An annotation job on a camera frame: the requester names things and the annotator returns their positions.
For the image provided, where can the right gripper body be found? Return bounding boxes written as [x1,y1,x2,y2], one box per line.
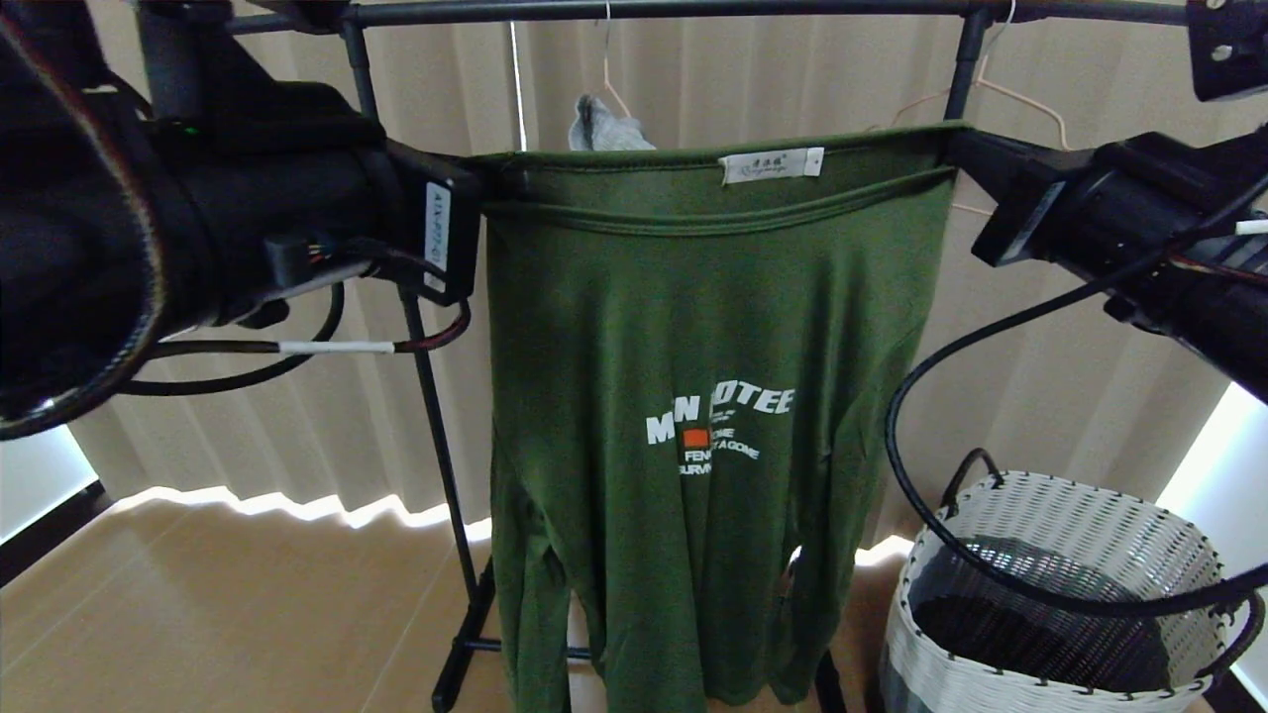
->
[971,139,1205,298]

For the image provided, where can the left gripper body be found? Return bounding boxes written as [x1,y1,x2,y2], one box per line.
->
[163,84,483,328]

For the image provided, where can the pink clothes hanger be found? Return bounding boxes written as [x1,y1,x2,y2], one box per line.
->
[597,0,632,120]
[867,20,1076,219]

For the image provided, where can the pale grey shorts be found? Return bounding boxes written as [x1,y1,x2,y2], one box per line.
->
[568,94,657,153]

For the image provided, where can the olive green garment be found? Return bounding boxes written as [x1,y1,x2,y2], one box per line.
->
[475,121,967,713]

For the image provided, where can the white laundry basket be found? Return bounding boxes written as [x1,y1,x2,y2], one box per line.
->
[880,448,1267,713]

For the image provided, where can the black clothes rack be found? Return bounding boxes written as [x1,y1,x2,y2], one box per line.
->
[223,0,1195,713]

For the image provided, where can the beige curtain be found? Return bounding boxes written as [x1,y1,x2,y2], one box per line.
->
[69,0,1268,551]

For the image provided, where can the black cable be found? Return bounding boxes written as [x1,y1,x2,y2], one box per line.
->
[885,173,1268,620]
[119,282,346,397]

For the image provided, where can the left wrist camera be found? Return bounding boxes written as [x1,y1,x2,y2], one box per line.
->
[243,0,350,31]

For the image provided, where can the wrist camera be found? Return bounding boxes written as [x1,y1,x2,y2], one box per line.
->
[1187,0,1268,102]
[243,0,350,31]

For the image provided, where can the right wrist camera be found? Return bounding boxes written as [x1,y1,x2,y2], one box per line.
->
[1187,0,1268,102]

